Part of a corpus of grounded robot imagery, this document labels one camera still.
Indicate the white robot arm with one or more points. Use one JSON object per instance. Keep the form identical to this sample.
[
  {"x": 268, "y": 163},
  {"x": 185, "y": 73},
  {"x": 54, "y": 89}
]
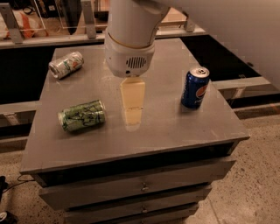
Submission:
[{"x": 248, "y": 28}]

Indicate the grey drawer cabinet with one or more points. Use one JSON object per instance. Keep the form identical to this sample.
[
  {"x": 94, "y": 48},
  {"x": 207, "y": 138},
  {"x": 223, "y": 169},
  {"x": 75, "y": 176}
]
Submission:
[{"x": 168, "y": 134}]

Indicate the grey drawer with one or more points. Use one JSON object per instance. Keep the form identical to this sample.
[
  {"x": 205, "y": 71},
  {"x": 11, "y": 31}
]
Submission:
[
  {"x": 131, "y": 184},
  {"x": 140, "y": 205}
]

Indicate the top grey drawer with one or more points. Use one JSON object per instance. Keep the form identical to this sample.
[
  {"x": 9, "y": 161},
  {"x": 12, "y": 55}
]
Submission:
[{"x": 131, "y": 184}]

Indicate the right metal rail bracket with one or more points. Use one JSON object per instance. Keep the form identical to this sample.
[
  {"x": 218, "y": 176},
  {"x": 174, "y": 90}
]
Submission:
[{"x": 189, "y": 25}]

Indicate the blue Pepsi can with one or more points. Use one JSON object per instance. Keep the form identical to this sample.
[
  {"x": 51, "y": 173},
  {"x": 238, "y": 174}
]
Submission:
[{"x": 196, "y": 82}]

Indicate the left metal rail bracket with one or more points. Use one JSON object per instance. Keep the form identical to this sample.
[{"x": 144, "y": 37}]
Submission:
[{"x": 11, "y": 23}]

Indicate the middle metal rail bracket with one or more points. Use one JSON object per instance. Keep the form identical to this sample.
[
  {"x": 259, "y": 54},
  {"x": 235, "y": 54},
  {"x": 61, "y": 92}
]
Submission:
[{"x": 88, "y": 18}]

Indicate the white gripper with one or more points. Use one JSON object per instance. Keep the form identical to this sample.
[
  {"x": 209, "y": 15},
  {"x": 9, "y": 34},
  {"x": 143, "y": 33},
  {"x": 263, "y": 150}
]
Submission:
[{"x": 128, "y": 60}]

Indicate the middle grey drawer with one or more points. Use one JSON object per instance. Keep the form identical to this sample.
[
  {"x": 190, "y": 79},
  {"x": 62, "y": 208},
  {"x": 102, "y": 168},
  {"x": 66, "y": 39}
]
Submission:
[{"x": 140, "y": 205}]

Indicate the green patterned soda can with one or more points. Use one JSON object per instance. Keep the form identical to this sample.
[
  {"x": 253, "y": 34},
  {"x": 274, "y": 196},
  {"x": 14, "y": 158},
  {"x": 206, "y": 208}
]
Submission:
[{"x": 82, "y": 116}]

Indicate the silver 7up can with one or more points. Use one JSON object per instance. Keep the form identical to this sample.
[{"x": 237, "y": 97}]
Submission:
[{"x": 66, "y": 65}]

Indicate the metal rail bracket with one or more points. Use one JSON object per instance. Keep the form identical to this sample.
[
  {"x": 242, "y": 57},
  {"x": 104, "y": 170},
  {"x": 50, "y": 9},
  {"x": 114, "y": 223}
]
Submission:
[
  {"x": 11, "y": 23},
  {"x": 88, "y": 18},
  {"x": 189, "y": 25}
]

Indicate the dark can on floor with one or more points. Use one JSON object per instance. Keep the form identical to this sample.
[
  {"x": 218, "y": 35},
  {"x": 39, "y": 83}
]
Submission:
[{"x": 8, "y": 218}]

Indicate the orange white bag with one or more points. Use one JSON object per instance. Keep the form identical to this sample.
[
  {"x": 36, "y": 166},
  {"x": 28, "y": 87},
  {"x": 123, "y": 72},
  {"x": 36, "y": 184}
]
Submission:
[{"x": 29, "y": 27}]

